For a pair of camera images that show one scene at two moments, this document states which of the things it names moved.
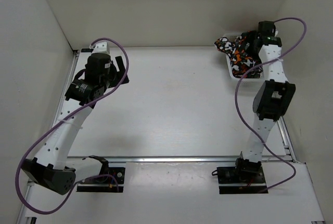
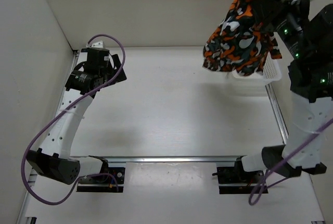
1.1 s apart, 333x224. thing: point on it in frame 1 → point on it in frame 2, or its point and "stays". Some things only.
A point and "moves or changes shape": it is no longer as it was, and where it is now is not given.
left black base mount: (105, 184) stays
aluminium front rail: (155, 159) stays
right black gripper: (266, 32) → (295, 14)
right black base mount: (247, 177) stays
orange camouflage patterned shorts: (241, 59) moves or changes shape
